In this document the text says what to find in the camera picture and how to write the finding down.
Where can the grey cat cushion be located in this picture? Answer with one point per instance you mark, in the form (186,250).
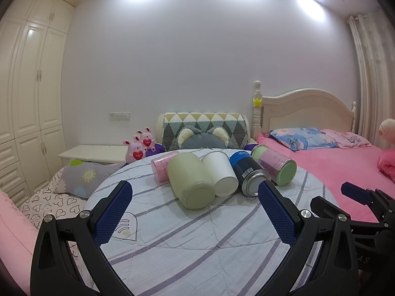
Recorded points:
(200,141)

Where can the pink blanket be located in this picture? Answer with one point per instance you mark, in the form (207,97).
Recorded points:
(17,231)

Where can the white wall socket panel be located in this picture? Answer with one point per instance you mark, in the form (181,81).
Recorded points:
(119,117)

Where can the white paper cup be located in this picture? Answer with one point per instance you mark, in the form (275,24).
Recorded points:
(220,172)

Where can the blue floral pillow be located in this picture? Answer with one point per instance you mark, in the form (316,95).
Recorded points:
(296,137)

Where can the cream curtain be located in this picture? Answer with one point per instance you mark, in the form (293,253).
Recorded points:
(373,77)

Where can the purple cushion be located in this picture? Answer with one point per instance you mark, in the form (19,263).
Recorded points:
(154,149)

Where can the pink bed sheet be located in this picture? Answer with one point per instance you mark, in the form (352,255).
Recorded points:
(339,166)

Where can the cream wooden bed headboard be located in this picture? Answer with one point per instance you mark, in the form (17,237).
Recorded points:
(308,111)

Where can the pink plush cushion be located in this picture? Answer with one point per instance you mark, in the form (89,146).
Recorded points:
(387,165)

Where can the pale green cup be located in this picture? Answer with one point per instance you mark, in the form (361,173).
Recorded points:
(191,180)

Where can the cream and pink plush toy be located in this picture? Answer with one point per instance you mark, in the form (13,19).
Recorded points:
(387,131)

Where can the white nightstand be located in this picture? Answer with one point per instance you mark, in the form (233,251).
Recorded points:
(92,152)

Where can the blue metal can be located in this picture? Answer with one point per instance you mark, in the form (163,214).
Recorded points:
(247,172)

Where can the heart print sheet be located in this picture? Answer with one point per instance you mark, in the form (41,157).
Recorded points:
(52,203)

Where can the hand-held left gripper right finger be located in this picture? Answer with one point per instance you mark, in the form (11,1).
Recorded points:
(277,214)

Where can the green and pink cylinder container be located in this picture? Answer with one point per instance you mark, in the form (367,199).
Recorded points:
(274,163)

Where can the cream wardrobe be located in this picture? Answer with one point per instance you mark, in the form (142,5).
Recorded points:
(31,83)

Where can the triangle pattern headboard cover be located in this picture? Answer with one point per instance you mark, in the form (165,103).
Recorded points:
(234,126)

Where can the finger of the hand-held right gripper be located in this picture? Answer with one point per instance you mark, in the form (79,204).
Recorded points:
(322,206)
(355,191)

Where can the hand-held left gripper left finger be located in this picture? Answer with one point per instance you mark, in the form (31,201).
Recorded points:
(111,214)

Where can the yellow star ornament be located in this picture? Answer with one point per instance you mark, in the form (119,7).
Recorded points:
(257,101)

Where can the pink bunny plush toy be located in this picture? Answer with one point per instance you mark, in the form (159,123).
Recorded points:
(147,140)
(135,152)

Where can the pink printed pillow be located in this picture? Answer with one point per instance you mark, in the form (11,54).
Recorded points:
(348,138)

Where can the grey flower pillow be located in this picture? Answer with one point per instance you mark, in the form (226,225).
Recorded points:
(86,177)

